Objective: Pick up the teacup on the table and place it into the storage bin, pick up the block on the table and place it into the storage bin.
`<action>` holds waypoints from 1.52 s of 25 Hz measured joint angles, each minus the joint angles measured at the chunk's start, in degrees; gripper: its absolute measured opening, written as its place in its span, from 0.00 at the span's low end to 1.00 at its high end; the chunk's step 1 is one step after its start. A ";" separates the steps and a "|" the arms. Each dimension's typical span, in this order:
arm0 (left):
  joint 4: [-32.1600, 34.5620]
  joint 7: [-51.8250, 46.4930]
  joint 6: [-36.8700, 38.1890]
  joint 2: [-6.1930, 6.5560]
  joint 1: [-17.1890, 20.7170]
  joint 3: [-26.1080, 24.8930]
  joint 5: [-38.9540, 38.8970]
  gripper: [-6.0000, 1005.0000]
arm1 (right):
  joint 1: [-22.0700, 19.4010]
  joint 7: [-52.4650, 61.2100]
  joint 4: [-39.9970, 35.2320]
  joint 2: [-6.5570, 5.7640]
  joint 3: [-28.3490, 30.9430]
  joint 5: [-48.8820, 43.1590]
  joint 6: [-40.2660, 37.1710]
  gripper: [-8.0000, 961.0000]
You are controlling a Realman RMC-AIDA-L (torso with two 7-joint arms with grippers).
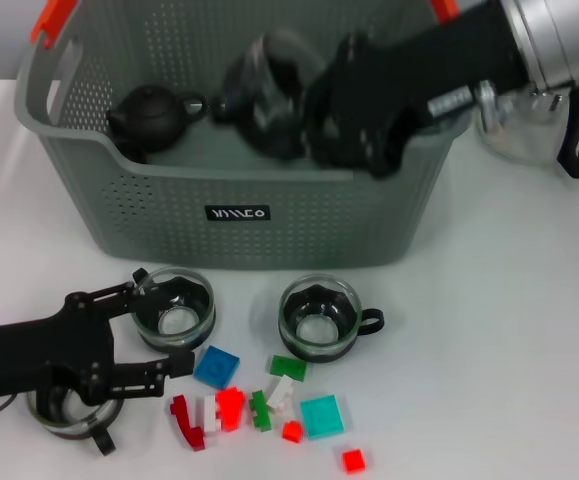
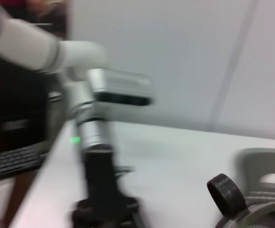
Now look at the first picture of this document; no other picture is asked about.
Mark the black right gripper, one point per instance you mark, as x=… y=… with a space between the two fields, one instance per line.
x=434 y=65

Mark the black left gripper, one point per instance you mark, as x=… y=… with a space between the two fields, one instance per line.
x=34 y=355

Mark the glass teacup with black holder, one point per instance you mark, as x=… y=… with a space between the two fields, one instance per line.
x=314 y=332
x=264 y=100
x=84 y=420
x=179 y=320

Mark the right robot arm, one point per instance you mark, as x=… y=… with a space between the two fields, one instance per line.
x=554 y=35

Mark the grey-green perforated storage bin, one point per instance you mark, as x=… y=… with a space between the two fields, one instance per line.
x=269 y=240

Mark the blue flat building brick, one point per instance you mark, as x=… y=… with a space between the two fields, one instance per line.
x=216 y=367

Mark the red curved building brick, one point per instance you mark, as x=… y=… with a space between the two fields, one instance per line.
x=189 y=425

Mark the white and red building brick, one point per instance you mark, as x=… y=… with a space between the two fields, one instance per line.
x=210 y=420

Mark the orange-red sloped building brick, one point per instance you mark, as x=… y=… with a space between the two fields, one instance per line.
x=230 y=410

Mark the green stepped building brick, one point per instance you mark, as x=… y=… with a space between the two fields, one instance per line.
x=261 y=415

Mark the dark green building brick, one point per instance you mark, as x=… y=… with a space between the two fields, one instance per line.
x=289 y=367

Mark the small red building brick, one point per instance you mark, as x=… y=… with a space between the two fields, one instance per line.
x=291 y=431
x=354 y=460

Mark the black clay teapot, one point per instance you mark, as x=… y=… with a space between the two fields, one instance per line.
x=154 y=117

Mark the teal flat building brick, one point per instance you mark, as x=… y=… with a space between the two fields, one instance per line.
x=323 y=417

